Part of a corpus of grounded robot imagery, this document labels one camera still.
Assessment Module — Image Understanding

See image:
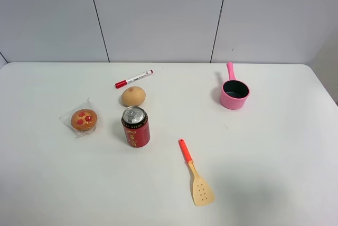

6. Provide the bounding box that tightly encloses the brown potato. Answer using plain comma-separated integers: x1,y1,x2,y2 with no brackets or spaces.
121,86,146,106

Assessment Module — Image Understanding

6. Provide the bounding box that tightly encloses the red drink can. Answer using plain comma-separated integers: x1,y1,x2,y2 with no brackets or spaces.
121,106,151,148

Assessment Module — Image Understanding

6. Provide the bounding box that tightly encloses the red and white marker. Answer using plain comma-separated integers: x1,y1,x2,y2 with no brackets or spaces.
115,70,153,89

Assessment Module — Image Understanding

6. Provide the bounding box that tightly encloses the pink saucepan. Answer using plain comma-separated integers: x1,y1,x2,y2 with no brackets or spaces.
220,62,250,110

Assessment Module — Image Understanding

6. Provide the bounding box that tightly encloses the wrapped fruit tart pastry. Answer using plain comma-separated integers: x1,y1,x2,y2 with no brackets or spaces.
59,99,101,138

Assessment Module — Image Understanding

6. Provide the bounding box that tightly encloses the orange handled slotted spatula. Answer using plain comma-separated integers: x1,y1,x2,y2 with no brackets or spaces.
179,139,215,206

